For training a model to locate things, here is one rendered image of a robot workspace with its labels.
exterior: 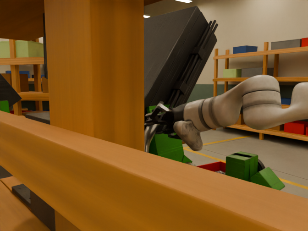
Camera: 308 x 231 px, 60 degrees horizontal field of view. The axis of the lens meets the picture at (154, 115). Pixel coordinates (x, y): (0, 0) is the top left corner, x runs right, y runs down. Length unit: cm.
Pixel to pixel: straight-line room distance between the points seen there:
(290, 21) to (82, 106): 679
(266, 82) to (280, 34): 659
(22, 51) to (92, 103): 364
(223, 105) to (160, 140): 29
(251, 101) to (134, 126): 24
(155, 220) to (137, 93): 22
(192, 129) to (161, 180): 42
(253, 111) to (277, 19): 674
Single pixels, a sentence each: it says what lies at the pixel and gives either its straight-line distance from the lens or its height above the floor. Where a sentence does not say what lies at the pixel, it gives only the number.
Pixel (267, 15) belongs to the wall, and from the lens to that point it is 741.
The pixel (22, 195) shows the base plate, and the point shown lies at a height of 90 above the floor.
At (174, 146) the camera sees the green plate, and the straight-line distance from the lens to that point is 84.
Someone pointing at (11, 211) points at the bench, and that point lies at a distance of 115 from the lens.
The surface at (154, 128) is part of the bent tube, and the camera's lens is 74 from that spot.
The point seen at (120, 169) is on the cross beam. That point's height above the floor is 127.
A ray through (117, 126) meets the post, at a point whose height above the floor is 128.
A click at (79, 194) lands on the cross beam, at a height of 123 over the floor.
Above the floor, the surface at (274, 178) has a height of 113.
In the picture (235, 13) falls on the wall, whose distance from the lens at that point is 803.
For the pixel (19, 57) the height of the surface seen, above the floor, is 166.
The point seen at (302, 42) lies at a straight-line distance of 619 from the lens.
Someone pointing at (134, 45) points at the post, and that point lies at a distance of 39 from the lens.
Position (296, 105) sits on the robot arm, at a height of 130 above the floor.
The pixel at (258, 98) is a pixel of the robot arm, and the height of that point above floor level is 131.
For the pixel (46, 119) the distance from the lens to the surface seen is 81.
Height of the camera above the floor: 135
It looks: 7 degrees down
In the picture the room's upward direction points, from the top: straight up
